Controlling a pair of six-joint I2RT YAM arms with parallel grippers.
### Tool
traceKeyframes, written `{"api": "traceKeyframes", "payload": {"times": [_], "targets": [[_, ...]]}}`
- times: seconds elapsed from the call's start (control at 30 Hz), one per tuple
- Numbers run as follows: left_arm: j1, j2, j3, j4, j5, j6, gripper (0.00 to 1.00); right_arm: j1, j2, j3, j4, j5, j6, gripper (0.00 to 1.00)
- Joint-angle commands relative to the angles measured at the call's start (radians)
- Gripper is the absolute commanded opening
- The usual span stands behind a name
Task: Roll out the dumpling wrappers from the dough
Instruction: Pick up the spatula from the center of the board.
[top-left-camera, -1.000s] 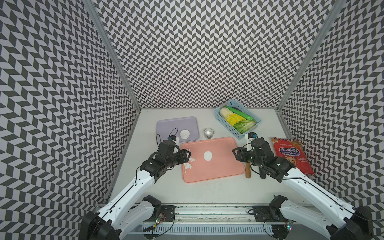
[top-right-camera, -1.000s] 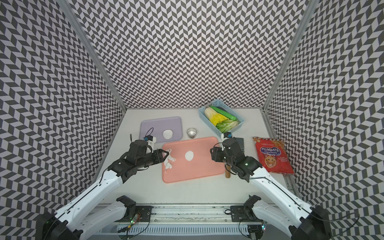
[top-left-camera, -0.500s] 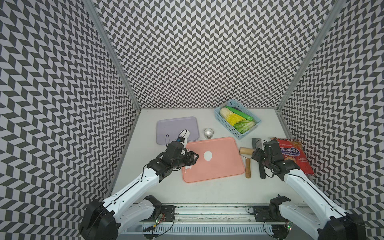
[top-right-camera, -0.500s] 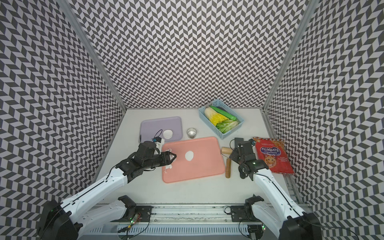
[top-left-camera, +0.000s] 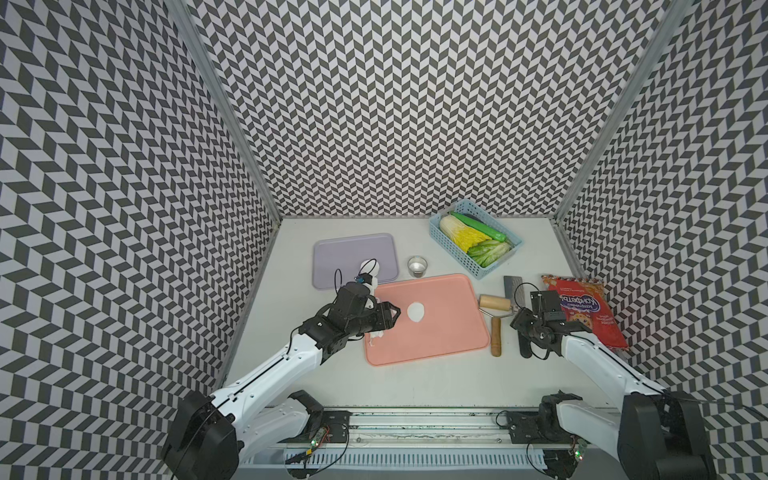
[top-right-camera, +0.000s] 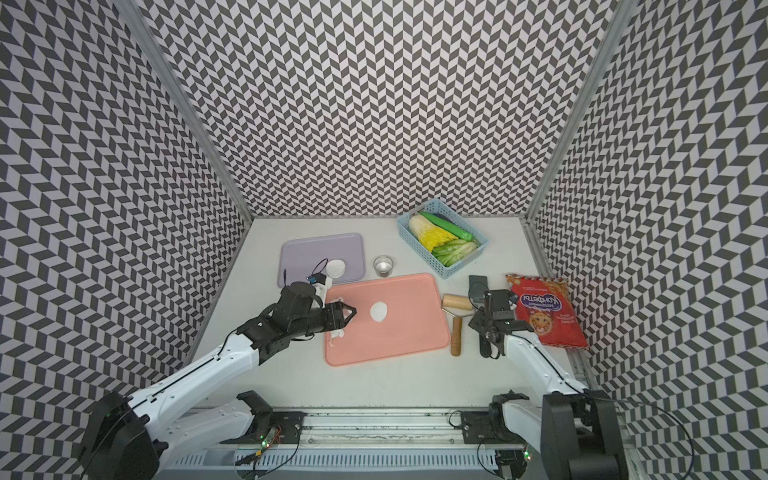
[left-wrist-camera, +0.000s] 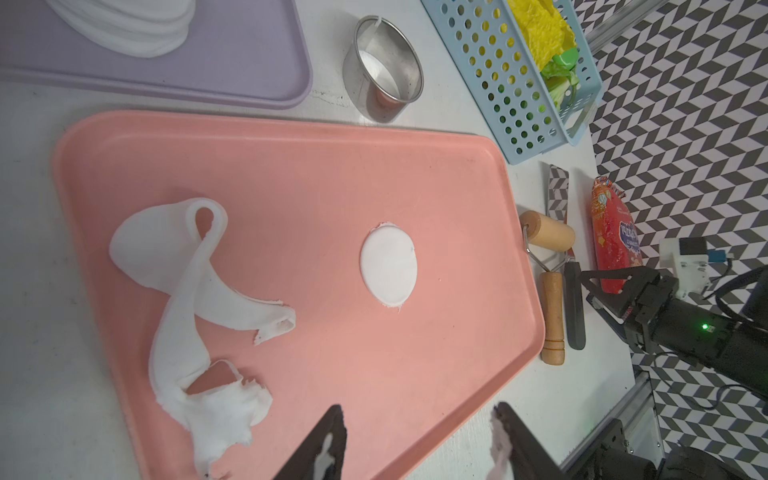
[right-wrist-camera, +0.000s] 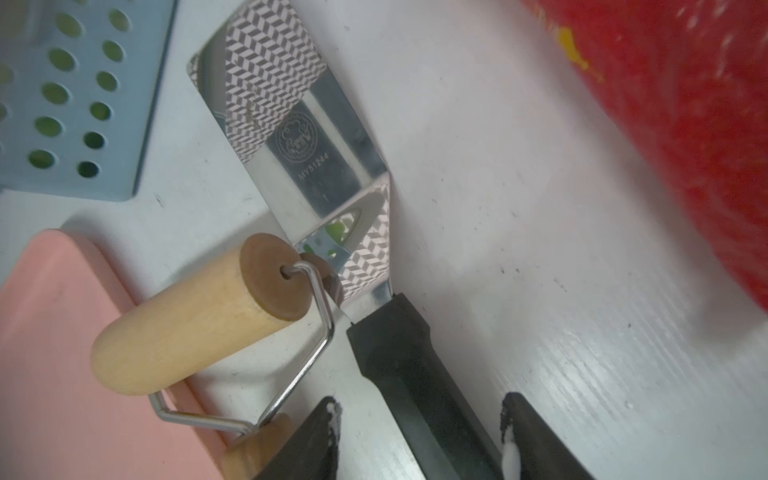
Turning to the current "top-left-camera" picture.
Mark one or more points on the green lettuce leaves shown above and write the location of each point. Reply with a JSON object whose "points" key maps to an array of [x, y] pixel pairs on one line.
{"points": [[488, 252]]}

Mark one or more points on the metal rectangular dough scraper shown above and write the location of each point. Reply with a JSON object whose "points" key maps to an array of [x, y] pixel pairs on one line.
{"points": [[513, 292]]}

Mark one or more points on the purple plastic tray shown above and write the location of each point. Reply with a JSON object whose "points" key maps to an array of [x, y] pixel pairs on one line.
{"points": [[348, 254]]}

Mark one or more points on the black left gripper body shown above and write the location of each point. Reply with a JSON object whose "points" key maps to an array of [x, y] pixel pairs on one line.
{"points": [[377, 318]]}

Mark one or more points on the white dough piece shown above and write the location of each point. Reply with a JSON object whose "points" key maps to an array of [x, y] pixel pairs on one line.
{"points": [[373, 335]]}

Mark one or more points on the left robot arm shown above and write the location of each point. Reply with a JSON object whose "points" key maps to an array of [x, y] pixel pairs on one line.
{"points": [[211, 434]]}

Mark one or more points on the metal base rail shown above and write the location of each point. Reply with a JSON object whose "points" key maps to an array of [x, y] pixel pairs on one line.
{"points": [[423, 429]]}

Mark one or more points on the yellow napa cabbage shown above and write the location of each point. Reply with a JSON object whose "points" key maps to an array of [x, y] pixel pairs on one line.
{"points": [[462, 235]]}

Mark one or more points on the round cut white wrapper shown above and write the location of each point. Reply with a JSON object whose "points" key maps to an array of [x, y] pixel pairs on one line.
{"points": [[416, 312]]}

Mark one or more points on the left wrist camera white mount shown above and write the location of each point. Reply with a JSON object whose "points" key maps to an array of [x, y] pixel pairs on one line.
{"points": [[369, 281]]}

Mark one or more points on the pink cutting board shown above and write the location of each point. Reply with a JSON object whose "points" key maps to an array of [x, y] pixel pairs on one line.
{"points": [[452, 323]]}

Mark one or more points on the light blue perforated plastic basket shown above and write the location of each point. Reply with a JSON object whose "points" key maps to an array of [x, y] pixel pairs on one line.
{"points": [[469, 208]]}

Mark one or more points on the wooden rolling pin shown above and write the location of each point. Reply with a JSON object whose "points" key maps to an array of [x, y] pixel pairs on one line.
{"points": [[497, 308]]}

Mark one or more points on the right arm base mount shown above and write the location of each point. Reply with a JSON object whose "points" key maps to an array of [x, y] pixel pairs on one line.
{"points": [[538, 426]]}

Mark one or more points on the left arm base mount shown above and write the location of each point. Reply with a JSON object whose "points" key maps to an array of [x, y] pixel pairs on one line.
{"points": [[315, 417]]}

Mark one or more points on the red snack bag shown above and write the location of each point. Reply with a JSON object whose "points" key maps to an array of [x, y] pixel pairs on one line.
{"points": [[584, 300]]}

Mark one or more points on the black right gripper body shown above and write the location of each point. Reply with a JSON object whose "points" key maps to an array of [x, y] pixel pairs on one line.
{"points": [[528, 323]]}

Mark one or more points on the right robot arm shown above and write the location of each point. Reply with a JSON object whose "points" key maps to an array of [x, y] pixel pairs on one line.
{"points": [[652, 432]]}

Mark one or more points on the stack of white dumpling wrappers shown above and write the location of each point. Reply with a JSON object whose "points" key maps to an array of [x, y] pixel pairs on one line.
{"points": [[370, 267]]}

